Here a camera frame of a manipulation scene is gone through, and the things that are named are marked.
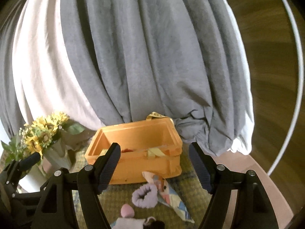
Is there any yellow blue plaid cloth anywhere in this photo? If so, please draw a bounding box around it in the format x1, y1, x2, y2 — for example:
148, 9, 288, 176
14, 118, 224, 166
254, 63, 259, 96
69, 147, 213, 229

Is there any white sheer curtain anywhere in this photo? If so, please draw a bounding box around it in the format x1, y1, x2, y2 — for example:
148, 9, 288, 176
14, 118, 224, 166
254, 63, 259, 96
212, 0, 255, 155

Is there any dark wooden wardrobe door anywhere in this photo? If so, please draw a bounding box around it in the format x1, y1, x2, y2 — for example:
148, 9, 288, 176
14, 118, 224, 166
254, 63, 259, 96
227, 0, 304, 211

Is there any grey curtain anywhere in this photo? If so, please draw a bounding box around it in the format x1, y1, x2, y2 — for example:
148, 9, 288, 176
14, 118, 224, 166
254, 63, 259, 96
1, 0, 234, 156

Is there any lavender fuzzy scrunchie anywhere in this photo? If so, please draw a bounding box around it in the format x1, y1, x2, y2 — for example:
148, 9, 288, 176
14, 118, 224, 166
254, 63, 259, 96
132, 183, 158, 209

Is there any grey ribbed flower vase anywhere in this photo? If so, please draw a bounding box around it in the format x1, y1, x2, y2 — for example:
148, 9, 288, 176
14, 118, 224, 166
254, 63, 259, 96
42, 139, 72, 170

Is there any orange plastic crate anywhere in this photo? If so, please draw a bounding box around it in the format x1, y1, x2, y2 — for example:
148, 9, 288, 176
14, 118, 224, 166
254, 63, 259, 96
85, 117, 182, 185

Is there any green leafy plant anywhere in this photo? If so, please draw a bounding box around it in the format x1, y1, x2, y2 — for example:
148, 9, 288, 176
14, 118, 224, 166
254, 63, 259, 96
1, 135, 27, 166

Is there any yellow sunflower bouquet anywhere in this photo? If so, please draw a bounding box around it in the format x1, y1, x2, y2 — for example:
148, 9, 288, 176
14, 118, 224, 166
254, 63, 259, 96
19, 112, 85, 156

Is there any colourful patchwork cloth pouch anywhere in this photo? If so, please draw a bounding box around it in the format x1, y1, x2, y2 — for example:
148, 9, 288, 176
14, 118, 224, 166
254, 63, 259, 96
142, 171, 195, 224

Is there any beige curtain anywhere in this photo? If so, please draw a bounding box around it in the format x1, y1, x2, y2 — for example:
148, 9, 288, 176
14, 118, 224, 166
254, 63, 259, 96
12, 0, 104, 130

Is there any white cloth pink-eared plush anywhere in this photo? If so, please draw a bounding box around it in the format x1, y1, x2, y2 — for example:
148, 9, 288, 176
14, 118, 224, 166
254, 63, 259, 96
111, 204, 145, 229

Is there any black red mouse plush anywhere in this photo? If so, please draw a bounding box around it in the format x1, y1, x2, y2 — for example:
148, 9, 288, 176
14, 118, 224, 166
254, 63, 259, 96
143, 217, 165, 229

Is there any red fluffy pompom toy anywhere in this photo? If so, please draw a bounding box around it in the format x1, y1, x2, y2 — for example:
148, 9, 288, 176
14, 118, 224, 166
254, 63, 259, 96
121, 148, 134, 153

